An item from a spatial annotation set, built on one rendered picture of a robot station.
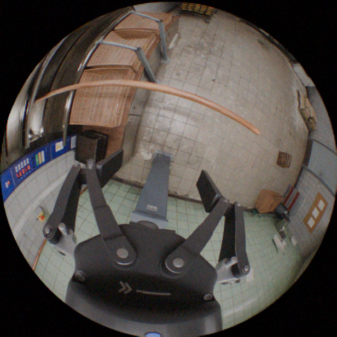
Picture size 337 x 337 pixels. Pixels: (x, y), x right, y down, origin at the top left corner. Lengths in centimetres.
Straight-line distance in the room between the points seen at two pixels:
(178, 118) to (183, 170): 77
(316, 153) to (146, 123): 483
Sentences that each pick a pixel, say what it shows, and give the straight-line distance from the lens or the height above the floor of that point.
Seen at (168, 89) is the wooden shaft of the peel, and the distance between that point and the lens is 44.
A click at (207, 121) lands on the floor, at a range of 170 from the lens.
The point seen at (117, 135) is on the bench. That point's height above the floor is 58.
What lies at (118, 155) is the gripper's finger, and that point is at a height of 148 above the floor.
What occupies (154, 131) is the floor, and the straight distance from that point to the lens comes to 165.
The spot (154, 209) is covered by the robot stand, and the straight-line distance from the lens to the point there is 70.
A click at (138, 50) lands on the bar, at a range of 90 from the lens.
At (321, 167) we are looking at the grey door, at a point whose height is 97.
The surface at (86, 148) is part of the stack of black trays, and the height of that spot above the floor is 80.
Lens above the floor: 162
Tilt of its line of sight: 66 degrees down
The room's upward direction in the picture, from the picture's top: 176 degrees counter-clockwise
